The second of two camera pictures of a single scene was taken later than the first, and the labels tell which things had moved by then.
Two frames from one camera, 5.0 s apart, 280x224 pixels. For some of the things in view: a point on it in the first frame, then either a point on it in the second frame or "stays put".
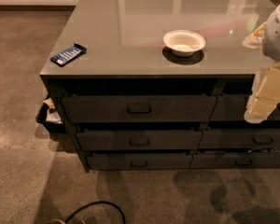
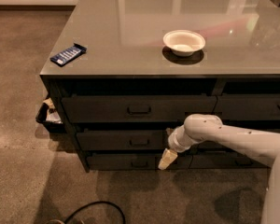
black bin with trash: (49, 116) stays put
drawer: (232, 107) stays put
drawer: (138, 140) stays put
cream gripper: (277, 36) → (173, 143)
